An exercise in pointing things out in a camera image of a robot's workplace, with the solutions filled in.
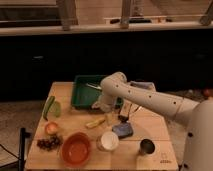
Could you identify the blue sponge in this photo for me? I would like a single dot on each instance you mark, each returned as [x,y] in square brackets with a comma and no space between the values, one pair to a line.
[123,130]

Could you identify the silver utensil in tray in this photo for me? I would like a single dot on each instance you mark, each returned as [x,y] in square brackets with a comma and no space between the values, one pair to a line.
[94,86]

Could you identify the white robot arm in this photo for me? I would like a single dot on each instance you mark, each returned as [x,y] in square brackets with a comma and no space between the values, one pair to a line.
[170,106]

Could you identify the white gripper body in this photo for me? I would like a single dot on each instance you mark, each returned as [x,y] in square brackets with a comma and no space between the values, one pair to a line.
[106,103]

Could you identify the red apple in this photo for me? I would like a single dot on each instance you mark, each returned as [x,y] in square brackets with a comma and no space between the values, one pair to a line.
[51,128]

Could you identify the dark grapes bunch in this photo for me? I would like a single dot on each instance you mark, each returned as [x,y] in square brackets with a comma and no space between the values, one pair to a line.
[50,143]

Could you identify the light green vegetable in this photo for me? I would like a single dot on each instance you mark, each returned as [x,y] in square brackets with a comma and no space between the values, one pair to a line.
[56,109]

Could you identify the black chair frame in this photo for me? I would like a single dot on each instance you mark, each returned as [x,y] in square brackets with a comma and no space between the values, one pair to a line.
[24,135]

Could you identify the orange bowl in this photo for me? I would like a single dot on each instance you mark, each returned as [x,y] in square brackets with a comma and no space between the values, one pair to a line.
[75,150]

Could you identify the yellow banana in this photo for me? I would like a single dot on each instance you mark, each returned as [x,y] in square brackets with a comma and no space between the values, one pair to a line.
[94,123]

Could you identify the dark metal cup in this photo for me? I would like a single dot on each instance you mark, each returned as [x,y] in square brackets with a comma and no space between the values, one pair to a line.
[146,147]

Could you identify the white cup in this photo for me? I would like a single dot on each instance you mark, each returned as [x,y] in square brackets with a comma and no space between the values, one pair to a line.
[108,141]

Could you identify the green plastic tray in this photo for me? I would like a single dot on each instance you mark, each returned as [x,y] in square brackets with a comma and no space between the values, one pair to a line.
[83,95]

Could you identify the brown brush block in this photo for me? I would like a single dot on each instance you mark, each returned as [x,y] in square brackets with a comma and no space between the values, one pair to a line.
[125,112]

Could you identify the green cucumber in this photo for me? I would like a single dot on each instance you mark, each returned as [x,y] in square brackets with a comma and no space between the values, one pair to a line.
[47,106]

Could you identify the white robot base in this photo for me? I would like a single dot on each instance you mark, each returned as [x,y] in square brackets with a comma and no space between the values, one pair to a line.
[198,151]

